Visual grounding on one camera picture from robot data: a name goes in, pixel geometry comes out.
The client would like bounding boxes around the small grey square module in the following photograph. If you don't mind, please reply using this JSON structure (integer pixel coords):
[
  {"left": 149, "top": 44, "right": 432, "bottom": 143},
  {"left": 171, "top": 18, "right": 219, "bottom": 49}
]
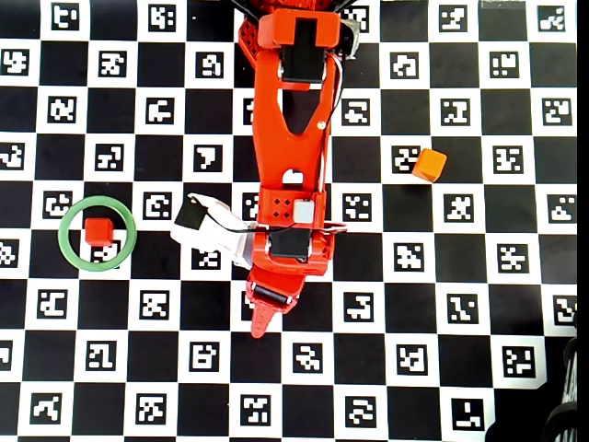
[{"left": 293, "top": 200, "right": 316, "bottom": 226}]

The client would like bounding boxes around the grey tape wrap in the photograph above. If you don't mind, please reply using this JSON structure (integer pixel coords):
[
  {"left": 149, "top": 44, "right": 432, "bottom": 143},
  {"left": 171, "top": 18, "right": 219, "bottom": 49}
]
[{"left": 340, "top": 17, "right": 362, "bottom": 61}]

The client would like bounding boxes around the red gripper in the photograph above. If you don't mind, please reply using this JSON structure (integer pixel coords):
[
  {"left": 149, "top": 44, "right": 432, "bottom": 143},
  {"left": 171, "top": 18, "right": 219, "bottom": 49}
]
[{"left": 243, "top": 227, "right": 341, "bottom": 341}]

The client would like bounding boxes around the red cube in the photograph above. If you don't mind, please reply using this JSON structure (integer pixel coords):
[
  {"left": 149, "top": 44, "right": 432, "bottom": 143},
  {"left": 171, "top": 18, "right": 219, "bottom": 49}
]
[{"left": 84, "top": 217, "right": 115, "bottom": 246}]

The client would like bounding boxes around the orange cube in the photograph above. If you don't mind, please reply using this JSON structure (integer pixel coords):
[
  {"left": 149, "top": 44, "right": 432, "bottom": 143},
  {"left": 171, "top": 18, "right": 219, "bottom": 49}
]
[{"left": 410, "top": 147, "right": 448, "bottom": 183}]

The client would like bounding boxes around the red robot base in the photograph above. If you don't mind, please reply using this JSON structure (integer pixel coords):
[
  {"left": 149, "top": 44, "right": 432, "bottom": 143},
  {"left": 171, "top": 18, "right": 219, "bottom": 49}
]
[{"left": 237, "top": 17, "right": 263, "bottom": 80}]

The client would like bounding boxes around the green ring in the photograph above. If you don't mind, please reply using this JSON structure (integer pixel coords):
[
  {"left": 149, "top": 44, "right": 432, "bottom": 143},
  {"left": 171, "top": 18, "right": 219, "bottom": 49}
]
[{"left": 57, "top": 194, "right": 138, "bottom": 273}]

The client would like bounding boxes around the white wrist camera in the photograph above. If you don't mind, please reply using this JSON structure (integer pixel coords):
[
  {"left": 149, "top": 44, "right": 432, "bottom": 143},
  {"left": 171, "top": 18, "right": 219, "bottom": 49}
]
[{"left": 169, "top": 192, "right": 257, "bottom": 271}]

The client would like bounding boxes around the black white marker board mat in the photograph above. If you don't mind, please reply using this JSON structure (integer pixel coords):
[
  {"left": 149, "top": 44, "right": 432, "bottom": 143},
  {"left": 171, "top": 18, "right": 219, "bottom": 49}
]
[{"left": 0, "top": 0, "right": 579, "bottom": 442}]

